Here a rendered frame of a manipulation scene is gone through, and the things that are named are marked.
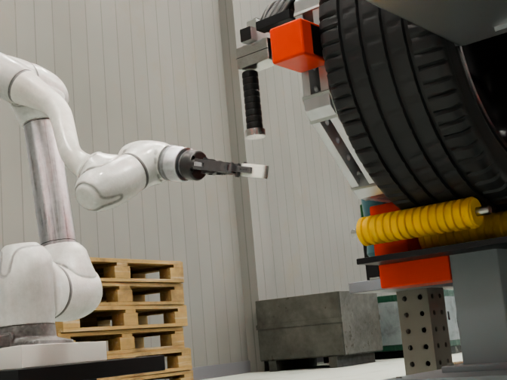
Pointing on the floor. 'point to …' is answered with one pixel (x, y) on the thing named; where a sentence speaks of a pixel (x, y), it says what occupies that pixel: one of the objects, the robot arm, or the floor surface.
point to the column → (424, 329)
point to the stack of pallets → (137, 315)
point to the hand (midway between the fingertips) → (254, 170)
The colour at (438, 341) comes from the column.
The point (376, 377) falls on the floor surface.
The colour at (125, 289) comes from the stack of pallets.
